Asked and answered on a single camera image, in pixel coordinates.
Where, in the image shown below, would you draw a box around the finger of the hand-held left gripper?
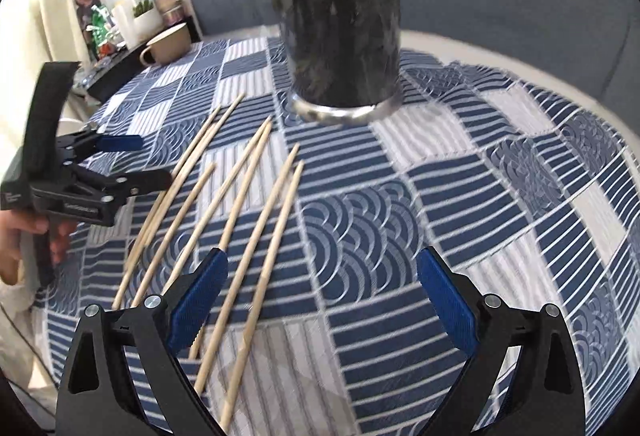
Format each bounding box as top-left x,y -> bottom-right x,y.
57,129 -> 143,162
75,167 -> 173,207

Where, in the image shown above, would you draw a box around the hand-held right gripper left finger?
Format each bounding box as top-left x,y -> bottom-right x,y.
55,247 -> 228,436

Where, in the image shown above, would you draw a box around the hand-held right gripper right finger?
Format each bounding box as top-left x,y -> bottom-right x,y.
416,246 -> 586,436

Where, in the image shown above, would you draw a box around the row of wooden chopsticks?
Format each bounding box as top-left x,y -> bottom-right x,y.
111,94 -> 306,434

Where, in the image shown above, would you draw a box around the black marbled utensil holder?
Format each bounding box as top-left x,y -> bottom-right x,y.
260,0 -> 403,126

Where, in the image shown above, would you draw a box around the person's left hand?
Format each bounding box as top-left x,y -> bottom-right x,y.
0,209 -> 78,287

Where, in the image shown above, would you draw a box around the black side table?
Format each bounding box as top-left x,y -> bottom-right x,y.
80,49 -> 151,104

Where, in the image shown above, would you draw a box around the beige ceramic mug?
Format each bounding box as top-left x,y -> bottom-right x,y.
139,23 -> 193,66

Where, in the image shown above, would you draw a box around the white curtain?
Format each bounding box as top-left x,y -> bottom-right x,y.
0,0 -> 76,167

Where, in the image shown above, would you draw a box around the blue white patterned tablecloth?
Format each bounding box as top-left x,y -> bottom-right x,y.
30,35 -> 633,436

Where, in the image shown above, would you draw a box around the green glass bottle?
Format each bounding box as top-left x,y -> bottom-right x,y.
90,6 -> 116,53

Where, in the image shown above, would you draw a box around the white planter with green plant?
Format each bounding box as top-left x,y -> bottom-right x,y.
131,0 -> 162,44

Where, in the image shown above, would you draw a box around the stacked pink round tins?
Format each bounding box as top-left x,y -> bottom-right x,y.
156,0 -> 187,26

